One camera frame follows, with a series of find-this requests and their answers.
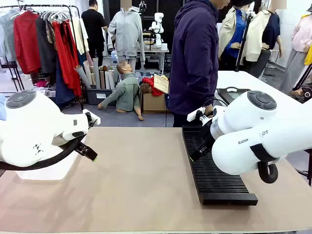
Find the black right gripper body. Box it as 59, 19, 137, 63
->
200, 120, 218, 150

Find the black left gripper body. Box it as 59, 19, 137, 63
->
77, 140, 90, 155

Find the black slotted PCB rack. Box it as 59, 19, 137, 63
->
181, 124, 258, 206

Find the clear plastic storage box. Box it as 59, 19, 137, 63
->
14, 136, 86, 181

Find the grey storage bin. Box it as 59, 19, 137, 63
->
86, 88, 116, 106

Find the navy hanging garment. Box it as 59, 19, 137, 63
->
55, 57, 77, 106

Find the cardboard box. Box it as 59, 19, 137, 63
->
142, 92, 171, 113

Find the white table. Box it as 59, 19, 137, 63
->
215, 70, 304, 112

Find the light wooden board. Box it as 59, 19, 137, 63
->
153, 74, 170, 95

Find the mannequin torso green shirt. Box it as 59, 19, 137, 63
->
97, 60, 145, 122

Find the light grey paper roll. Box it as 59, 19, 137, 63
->
92, 57, 101, 90

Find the cream paper roll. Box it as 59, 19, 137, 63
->
82, 60, 95, 86

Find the person in purple jacket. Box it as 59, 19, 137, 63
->
167, 0, 231, 128

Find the red cloth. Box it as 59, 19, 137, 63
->
142, 76, 164, 97

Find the blue cloth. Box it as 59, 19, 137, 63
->
0, 94, 7, 121

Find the red hanging dress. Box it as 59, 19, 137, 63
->
52, 20, 83, 97

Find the grey metal table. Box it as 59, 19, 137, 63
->
142, 47, 170, 75

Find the black tripod pole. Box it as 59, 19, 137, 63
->
234, 11, 254, 73

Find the mannequin beige coat blue shirt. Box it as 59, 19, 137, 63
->
218, 0, 247, 72

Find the dark grey hanging garment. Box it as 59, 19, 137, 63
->
36, 16, 58, 75

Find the mannequin cream jacket navy shirt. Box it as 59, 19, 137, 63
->
244, 0, 284, 78

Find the cream hanging garment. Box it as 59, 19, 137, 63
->
70, 16, 90, 56

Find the red hanging jacket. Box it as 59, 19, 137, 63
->
13, 11, 41, 75

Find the man in black clothes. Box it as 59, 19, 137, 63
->
81, 0, 109, 67

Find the small white humanoid robot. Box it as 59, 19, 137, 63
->
148, 12, 164, 47

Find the mannequin in grey hoodie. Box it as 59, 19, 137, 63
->
108, 0, 146, 72

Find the mannequin pink top grey skirt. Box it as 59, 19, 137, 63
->
278, 14, 312, 95

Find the yellow garment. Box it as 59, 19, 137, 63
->
304, 43, 312, 66

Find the black metal clothes rack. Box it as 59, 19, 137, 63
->
0, 4, 86, 112

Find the grey blue hanging shirt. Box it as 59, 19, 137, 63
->
0, 9, 17, 63

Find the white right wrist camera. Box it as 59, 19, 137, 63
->
187, 106, 207, 123

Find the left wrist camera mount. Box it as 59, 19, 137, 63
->
82, 109, 101, 127

